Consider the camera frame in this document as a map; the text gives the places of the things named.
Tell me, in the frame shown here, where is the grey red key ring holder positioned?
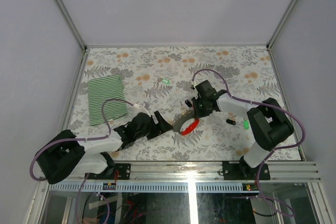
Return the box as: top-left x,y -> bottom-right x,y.
173,110 -> 200,136

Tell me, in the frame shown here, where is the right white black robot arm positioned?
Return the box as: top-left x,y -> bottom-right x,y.
192,80 -> 294,179

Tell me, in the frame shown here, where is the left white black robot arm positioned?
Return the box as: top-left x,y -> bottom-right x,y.
32,111 -> 173,185

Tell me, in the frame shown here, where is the green key tag centre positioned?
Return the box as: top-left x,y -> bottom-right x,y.
158,78 -> 170,84

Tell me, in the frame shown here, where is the green key tag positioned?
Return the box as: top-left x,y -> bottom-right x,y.
158,78 -> 170,84
243,120 -> 249,130

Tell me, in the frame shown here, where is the green key tag right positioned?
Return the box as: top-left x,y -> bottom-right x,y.
243,120 -> 249,130

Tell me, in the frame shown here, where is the green striped cloth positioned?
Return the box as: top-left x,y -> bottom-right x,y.
87,75 -> 127,126

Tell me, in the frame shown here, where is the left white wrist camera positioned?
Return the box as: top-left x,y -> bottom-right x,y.
133,103 -> 150,115

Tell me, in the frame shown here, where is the aluminium front rail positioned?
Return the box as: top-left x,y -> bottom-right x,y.
48,161 -> 321,194

